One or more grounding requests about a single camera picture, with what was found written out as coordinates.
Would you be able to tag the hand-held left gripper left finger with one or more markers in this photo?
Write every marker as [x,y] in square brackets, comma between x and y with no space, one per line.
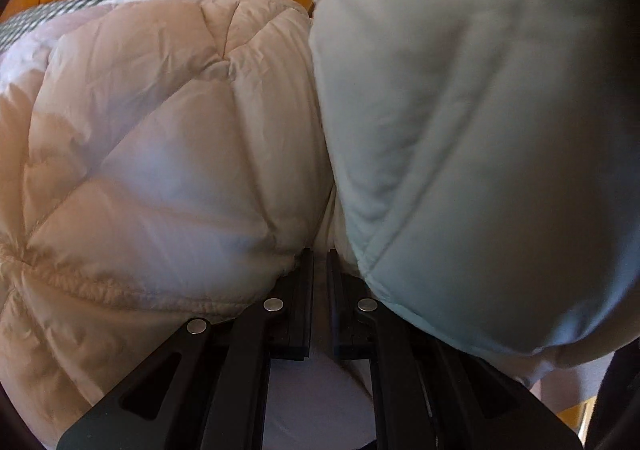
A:
[295,310]

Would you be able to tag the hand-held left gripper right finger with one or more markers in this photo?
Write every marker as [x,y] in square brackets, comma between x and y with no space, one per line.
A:
[340,315]

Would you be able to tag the white quilted puffer jacket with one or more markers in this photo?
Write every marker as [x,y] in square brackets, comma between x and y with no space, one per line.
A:
[150,154]

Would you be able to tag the green checked bed sheet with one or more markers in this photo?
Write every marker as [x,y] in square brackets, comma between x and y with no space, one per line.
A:
[30,22]

